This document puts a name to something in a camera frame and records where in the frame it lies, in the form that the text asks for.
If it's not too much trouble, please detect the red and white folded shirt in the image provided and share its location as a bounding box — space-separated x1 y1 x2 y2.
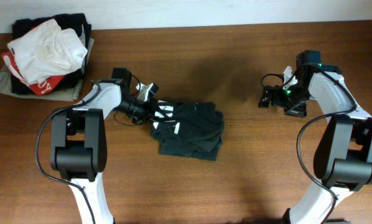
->
1 52 65 96

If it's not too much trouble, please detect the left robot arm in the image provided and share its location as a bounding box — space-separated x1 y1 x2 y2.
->
50 68 159 224

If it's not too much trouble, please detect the grey folded shirt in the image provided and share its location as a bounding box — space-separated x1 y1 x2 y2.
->
0 37 95 103

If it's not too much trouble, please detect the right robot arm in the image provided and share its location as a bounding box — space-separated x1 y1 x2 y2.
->
258 50 372 223

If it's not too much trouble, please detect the black folded shirt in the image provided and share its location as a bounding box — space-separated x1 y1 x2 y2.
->
12 13 91 92

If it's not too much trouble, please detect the dark teal t-shirt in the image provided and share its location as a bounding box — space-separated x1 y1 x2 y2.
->
150 100 225 161

